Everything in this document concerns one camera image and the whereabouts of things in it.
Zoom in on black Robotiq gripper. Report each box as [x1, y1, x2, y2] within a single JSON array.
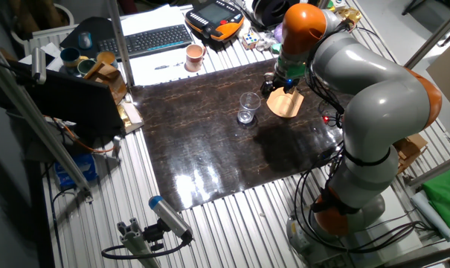
[[274, 71, 300, 95]]

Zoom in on clear glass cup with handle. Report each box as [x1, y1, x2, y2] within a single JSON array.
[[237, 92, 262, 125]]

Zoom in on wooden cup rack with hooks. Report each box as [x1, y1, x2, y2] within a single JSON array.
[[266, 86, 305, 119]]

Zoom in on brown wooden cup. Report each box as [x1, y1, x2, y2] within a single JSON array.
[[96, 51, 118, 68]]

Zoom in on green gripper mounting flange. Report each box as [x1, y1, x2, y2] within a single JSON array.
[[276, 55, 308, 79]]

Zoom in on clear crumpled plastic bag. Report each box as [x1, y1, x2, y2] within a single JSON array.
[[256, 35, 277, 52]]

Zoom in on purple plastic object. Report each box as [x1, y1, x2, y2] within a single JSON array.
[[272, 22, 285, 44]]

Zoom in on black filament spool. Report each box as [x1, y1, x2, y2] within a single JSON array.
[[252, 0, 303, 29]]

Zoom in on gold shiny object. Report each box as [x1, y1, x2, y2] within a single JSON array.
[[335, 7, 362, 25]]

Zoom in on pink ceramic mug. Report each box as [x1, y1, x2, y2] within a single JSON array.
[[184, 43, 208, 73]]

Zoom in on orange black teach pendant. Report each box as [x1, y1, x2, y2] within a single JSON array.
[[184, 0, 245, 42]]

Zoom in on dark marble pattern mat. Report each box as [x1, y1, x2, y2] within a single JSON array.
[[129, 57, 354, 213]]

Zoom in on white paper sheets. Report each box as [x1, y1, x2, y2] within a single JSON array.
[[119, 4, 207, 86]]

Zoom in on small cardboard box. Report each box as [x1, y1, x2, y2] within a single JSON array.
[[393, 133, 429, 174]]

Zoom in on black computer keyboard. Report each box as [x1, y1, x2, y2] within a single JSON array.
[[97, 24, 194, 59]]

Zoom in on brown cardboard board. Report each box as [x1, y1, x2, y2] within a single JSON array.
[[426, 35, 450, 120]]

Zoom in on box with gold packets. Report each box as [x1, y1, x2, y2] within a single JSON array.
[[116, 100, 144, 134]]

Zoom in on wooden mug stand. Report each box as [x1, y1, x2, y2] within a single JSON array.
[[83, 61, 128, 105]]

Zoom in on white rolled sheet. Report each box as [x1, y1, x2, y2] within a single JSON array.
[[411, 190, 450, 242]]

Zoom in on green cloth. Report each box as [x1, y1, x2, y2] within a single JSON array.
[[422, 169, 450, 238]]

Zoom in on black mouse pad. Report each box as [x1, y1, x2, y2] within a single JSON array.
[[59, 16, 116, 51]]

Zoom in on green mug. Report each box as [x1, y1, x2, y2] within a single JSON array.
[[77, 58, 97, 77]]

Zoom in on grey computer mouse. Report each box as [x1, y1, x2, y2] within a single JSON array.
[[77, 31, 93, 51]]

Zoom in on black monitor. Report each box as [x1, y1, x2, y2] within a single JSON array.
[[8, 59, 125, 139]]

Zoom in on blue tissue pack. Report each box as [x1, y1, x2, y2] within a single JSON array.
[[54, 153, 98, 189]]

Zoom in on white ribbed panel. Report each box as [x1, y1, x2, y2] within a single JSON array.
[[23, 24, 79, 57]]

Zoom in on long slanted aluminium beam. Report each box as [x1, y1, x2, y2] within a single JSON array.
[[0, 51, 94, 202]]

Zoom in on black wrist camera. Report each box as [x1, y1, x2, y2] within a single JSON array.
[[260, 73, 276, 99]]

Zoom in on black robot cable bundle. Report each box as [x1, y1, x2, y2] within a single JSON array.
[[293, 147, 436, 255]]

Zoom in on aluminium frame bar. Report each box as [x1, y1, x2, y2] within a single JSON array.
[[405, 3, 450, 70], [406, 152, 450, 189]]

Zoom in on silver camera with blue cap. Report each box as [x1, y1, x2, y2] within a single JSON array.
[[148, 195, 194, 242]]

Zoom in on upright aluminium post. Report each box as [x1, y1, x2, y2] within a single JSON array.
[[106, 0, 135, 89]]

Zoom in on orange cable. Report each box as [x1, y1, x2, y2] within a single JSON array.
[[44, 115, 116, 154]]

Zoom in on short aluminium profile camera mount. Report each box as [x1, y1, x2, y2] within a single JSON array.
[[116, 217, 161, 268]]

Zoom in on blue mug with yellow handle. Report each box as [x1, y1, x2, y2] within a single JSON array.
[[60, 47, 89, 68]]

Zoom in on black camera cable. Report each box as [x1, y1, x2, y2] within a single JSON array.
[[100, 236, 191, 261]]

